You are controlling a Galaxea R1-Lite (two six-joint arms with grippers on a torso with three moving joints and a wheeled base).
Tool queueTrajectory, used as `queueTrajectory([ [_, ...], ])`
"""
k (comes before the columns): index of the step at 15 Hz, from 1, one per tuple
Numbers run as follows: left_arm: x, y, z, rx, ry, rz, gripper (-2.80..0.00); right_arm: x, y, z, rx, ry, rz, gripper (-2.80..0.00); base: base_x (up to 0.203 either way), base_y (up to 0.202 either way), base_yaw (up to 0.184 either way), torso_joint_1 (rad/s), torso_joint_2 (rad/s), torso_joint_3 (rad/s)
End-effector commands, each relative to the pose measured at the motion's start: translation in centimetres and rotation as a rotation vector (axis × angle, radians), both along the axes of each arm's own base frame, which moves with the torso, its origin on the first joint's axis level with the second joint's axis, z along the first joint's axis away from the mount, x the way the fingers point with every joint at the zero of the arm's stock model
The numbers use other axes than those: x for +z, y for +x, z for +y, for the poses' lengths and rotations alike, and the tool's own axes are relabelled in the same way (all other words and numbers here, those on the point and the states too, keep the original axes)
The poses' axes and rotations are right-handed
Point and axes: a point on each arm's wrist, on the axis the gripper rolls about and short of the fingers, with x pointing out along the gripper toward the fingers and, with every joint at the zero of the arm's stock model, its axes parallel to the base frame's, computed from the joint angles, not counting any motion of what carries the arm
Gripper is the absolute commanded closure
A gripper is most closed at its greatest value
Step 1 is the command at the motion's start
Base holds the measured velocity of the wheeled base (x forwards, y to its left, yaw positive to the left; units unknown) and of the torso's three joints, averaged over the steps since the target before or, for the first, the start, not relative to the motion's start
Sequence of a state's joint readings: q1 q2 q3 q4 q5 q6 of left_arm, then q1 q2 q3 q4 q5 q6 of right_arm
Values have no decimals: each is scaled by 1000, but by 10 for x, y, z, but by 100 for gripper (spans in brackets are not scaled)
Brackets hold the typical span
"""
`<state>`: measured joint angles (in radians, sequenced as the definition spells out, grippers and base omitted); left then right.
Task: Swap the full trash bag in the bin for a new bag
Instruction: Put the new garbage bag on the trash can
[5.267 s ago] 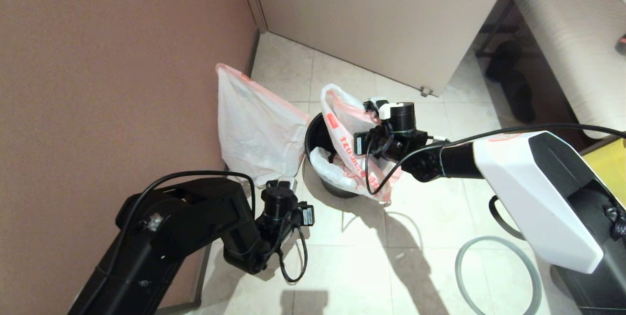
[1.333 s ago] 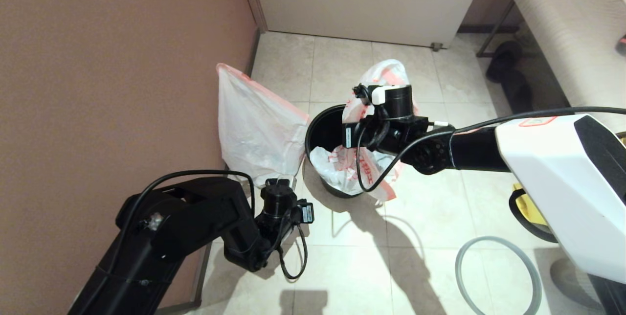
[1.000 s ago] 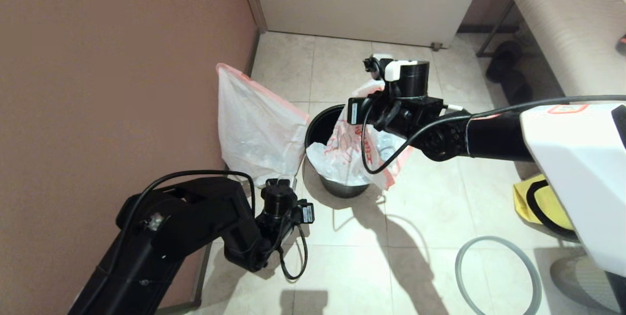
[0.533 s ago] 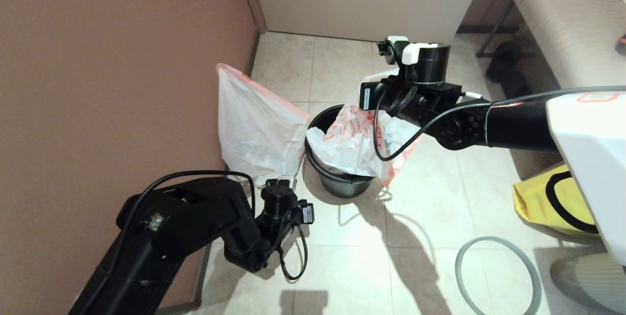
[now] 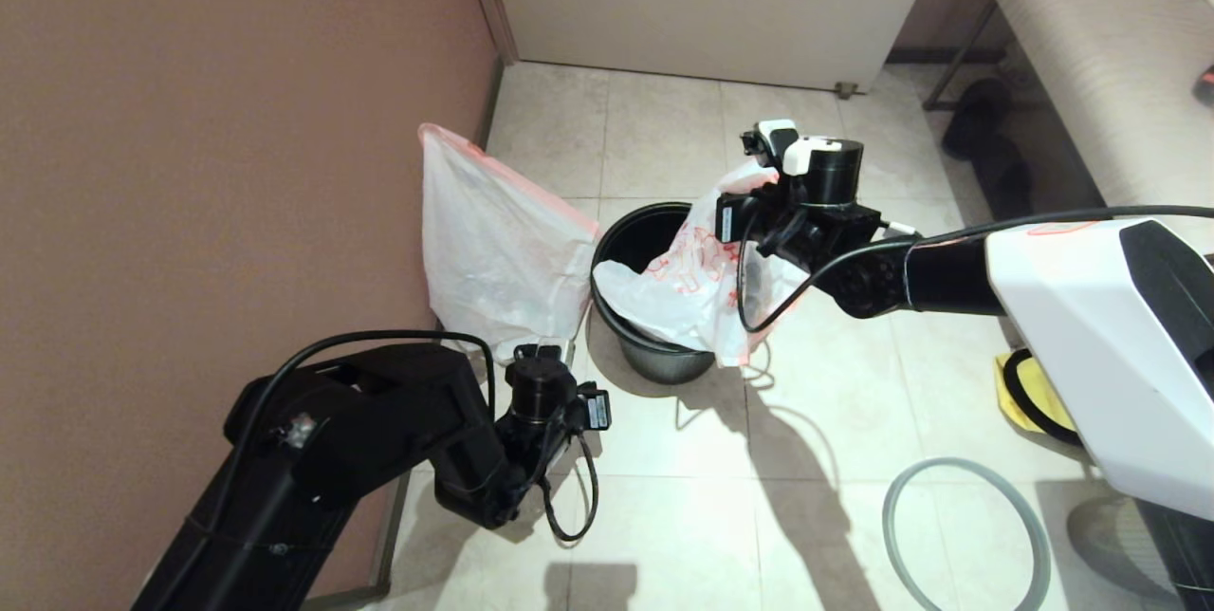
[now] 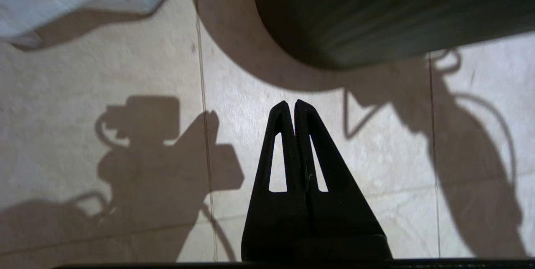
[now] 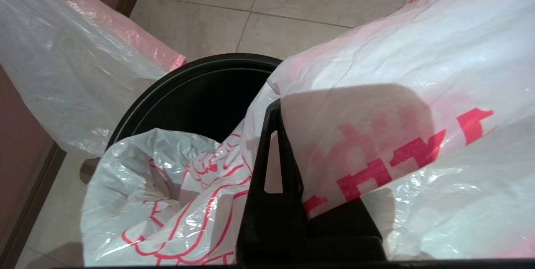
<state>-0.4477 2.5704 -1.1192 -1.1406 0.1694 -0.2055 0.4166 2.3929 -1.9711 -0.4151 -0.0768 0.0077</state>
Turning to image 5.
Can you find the white red-printed plastic bag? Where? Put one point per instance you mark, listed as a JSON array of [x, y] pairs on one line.
[[683, 307]]

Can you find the white garbage bag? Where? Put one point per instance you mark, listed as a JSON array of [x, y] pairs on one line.
[[493, 241]]

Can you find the small grey door fitting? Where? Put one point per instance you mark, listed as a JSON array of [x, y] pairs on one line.
[[846, 90]]

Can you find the thin dark metal rod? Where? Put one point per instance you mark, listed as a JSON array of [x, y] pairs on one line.
[[958, 56]]

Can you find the black slippers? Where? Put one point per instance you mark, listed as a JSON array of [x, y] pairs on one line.
[[996, 156]]

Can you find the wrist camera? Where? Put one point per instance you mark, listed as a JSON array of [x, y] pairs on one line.
[[594, 408], [773, 138]]

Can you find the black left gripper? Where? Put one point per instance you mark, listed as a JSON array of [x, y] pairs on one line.
[[560, 431]]

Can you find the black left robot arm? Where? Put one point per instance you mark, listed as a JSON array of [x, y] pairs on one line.
[[332, 431]]

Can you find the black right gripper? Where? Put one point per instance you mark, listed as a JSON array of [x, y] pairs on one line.
[[754, 222]]

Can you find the black round trash bin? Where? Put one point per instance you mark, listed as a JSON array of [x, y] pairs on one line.
[[664, 364]]

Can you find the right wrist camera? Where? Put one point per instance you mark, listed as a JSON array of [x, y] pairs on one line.
[[773, 138]]

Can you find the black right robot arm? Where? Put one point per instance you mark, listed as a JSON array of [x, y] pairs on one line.
[[1091, 326]]

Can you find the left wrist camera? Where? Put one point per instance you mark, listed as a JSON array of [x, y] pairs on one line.
[[594, 408]]

